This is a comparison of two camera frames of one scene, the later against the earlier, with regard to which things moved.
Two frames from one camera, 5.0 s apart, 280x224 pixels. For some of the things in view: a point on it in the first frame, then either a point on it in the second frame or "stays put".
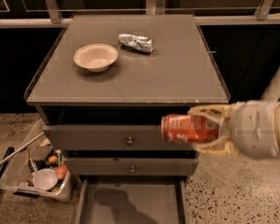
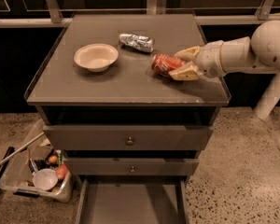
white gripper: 254,129 → 209,60
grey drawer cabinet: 103,85 stays put
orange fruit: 52,159 stays put
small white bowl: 45,179 stays put
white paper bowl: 96,57 stays put
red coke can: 188,128 → 163,63
